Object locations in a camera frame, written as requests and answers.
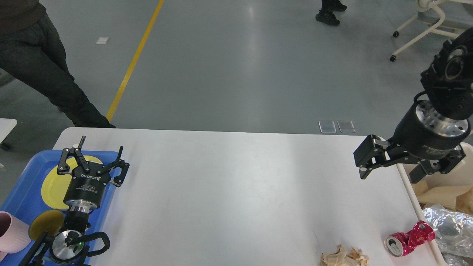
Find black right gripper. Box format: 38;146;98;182
353;100;471;184

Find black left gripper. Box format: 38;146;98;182
56;136;130;214

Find yellow round plate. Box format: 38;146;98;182
41;156;102;210

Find dark green mug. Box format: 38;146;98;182
28;210;65;241

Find crushed red can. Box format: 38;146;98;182
384;221;436;257

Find foil container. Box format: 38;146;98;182
423;204;473;258

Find brown paper ball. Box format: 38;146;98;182
320;245;369;266

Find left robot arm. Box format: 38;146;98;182
19;136;129;266

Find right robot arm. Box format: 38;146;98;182
354;28;473;183

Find beige plastic bin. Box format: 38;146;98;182
391;140;473;266

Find blue plastic tray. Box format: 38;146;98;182
0;150;117;266

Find floor outlet cover plates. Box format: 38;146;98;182
318;120;356;134

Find pink mug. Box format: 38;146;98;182
0;211;31;261

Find white office chair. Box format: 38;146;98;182
389;0;472;62

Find person in black shoes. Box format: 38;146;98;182
315;0;347;26

